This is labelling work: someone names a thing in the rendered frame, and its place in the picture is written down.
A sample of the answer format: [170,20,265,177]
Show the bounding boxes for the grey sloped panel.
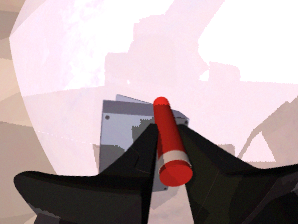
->
[98,95,189,192]

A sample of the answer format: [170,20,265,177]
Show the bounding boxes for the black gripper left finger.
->
[13,124,158,224]

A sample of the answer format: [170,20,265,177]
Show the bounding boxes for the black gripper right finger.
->
[177,124,298,224]

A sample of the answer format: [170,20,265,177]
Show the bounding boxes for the red cylindrical peg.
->
[153,97,193,186]

